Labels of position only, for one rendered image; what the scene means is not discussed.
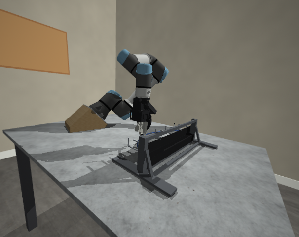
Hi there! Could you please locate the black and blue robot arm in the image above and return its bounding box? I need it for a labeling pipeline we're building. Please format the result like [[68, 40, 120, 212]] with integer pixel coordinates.
[[89, 49, 169, 120]]

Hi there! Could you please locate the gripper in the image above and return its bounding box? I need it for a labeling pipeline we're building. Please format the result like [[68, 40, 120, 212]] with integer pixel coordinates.
[[130, 97, 152, 136]]

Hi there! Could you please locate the dark grey free-standing rack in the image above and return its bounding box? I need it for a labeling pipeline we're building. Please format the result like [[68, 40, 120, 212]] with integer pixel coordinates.
[[114, 119, 218, 197]]

